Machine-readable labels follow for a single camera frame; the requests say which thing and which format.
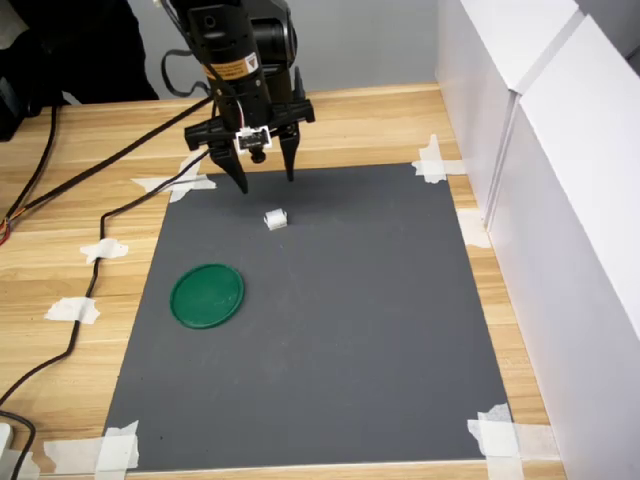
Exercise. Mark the white masking tape piece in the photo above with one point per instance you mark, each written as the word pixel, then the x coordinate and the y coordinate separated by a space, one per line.
pixel 25 467
pixel 105 249
pixel 192 185
pixel 432 167
pixel 475 230
pixel 500 440
pixel 72 309
pixel 117 447

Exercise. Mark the white power strip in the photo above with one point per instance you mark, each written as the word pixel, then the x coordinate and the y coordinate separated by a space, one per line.
pixel 4 437

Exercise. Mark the black chair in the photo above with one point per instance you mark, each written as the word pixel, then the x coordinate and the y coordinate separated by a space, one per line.
pixel 75 50

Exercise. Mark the small white plastic terminal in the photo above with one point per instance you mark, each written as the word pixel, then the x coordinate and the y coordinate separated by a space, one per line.
pixel 275 220

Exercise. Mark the round green lid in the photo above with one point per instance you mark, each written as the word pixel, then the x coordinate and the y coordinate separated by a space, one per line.
pixel 207 296

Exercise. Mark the large white partition panel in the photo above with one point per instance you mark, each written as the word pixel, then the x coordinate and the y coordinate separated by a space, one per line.
pixel 590 225

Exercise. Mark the dark grey mat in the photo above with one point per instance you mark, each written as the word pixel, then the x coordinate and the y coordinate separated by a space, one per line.
pixel 325 325

